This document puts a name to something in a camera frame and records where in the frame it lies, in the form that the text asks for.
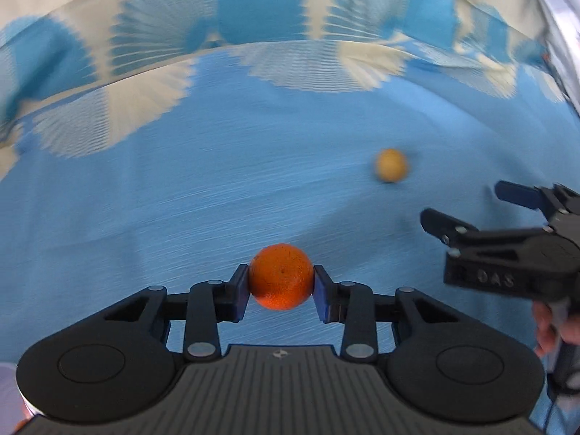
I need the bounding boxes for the white plastic plate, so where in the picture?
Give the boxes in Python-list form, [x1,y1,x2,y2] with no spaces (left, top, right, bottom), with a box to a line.
[0,362,29,424]

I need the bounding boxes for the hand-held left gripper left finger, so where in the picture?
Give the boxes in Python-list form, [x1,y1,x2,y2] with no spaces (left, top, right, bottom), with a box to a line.
[97,265,251,363]

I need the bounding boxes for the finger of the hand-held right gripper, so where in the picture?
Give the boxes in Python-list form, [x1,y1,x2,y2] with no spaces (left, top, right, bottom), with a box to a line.
[420,207,552,260]
[494,180,580,220]

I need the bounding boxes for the orange tangerine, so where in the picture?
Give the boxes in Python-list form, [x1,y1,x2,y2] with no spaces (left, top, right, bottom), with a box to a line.
[248,243,315,311]

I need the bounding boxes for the cream pillow with blue fans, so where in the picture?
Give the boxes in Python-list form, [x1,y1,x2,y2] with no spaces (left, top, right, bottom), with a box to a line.
[0,0,567,164]

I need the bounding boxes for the brown longan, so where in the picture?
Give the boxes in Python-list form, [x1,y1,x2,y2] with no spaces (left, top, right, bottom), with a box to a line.
[374,148,410,184]

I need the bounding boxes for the light blue bed sheet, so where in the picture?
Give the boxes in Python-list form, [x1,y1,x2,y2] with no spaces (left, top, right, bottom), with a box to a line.
[0,41,580,431]

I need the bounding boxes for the person's right hand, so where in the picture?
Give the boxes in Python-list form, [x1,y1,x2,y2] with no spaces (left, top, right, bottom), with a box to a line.
[532,302,580,359]

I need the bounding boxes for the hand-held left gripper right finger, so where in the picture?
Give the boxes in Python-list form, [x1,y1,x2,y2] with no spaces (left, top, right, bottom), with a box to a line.
[312,264,463,364]

